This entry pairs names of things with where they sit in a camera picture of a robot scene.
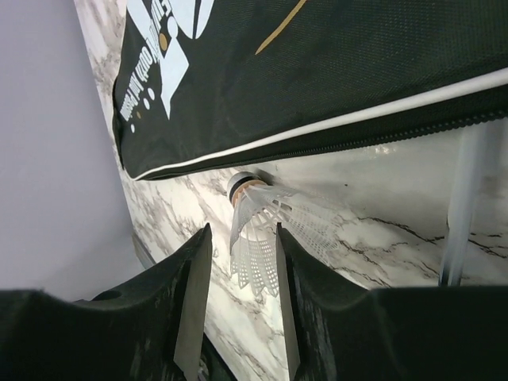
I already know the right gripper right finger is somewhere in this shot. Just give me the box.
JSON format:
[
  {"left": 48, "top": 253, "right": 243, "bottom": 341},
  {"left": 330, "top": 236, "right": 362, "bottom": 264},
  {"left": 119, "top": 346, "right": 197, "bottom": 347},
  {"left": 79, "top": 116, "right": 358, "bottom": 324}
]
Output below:
[{"left": 276, "top": 228, "right": 507, "bottom": 380}]

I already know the left badminton racket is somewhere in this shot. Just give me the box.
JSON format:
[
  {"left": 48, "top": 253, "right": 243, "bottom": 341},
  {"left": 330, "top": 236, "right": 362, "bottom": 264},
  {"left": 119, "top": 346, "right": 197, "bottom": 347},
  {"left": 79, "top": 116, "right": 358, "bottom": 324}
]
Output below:
[{"left": 438, "top": 125, "right": 487, "bottom": 287}]

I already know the black sport racket bag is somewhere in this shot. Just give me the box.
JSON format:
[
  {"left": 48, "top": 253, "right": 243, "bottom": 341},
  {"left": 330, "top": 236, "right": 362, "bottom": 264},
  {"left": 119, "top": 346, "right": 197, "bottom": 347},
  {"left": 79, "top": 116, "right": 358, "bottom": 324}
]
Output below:
[{"left": 112, "top": 1, "right": 507, "bottom": 181}]

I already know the white shuttlecock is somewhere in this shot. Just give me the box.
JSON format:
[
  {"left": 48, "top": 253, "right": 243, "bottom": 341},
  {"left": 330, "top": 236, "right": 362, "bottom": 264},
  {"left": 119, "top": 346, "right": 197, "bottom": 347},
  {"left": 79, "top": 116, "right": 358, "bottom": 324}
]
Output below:
[{"left": 227, "top": 171, "right": 342, "bottom": 297}]

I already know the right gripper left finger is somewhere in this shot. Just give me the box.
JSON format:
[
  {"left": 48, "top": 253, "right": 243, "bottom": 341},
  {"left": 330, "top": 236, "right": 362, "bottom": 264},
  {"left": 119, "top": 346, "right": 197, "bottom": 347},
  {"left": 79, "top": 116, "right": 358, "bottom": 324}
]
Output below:
[{"left": 1, "top": 227, "right": 212, "bottom": 380}]

